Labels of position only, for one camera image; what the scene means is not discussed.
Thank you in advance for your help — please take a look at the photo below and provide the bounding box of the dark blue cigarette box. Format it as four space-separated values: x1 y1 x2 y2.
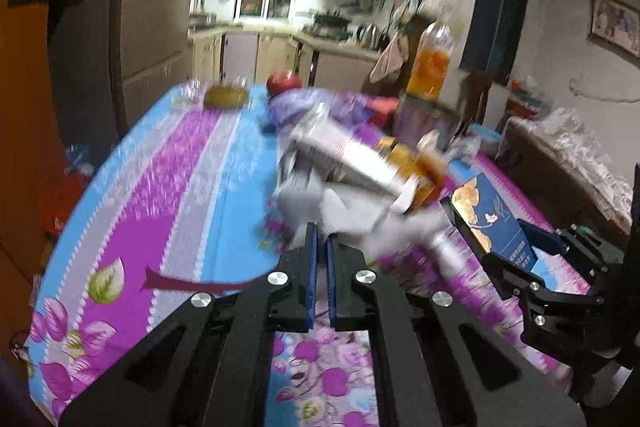
450 174 538 271

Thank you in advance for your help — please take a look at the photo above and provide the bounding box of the pink white paper box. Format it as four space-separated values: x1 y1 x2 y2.
290 109 418 213

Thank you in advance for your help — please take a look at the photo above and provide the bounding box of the orange white carton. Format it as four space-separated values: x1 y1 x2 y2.
375 136 448 210

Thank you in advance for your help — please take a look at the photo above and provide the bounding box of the dark wooden dining table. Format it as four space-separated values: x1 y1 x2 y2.
496 117 630 249

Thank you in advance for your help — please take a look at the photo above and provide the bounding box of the white crumpled sheet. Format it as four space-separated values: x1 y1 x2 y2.
506 107 632 233

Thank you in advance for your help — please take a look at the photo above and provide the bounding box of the light blue basin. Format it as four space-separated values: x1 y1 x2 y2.
468 122 502 158

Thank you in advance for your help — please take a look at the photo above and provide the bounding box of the floral purple tablecloth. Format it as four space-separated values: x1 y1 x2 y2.
26 87 570 426

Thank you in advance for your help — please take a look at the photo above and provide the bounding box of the steel pot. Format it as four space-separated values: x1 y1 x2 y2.
393 93 461 150

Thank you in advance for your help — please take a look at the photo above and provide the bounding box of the wooden chair by window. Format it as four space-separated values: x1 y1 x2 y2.
454 70 494 138

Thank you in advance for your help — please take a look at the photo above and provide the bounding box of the small red box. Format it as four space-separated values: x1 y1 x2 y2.
367 96 399 129

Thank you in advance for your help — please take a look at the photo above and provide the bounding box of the framed elephant picture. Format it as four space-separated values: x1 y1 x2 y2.
588 0 639 65

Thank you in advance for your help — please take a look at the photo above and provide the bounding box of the orange juice bottle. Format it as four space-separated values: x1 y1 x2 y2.
406 13 456 100

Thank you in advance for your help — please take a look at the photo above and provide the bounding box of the purple plastic package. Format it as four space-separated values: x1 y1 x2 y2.
268 88 374 129

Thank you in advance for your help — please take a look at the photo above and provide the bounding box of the pink hanging towel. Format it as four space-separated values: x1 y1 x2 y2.
369 31 409 84

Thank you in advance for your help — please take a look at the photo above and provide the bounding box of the bread in clear bag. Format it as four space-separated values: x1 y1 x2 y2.
172 79 250 110

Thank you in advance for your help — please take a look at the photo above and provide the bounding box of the orange wooden cabinet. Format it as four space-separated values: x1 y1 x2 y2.
1 0 66 361

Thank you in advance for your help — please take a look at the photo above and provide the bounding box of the electric kettle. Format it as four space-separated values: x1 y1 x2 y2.
356 23 381 50

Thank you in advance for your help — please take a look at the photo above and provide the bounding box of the red apple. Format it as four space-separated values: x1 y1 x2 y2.
266 69 303 98

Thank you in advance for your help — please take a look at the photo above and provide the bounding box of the grey refrigerator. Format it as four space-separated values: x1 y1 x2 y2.
49 0 190 150

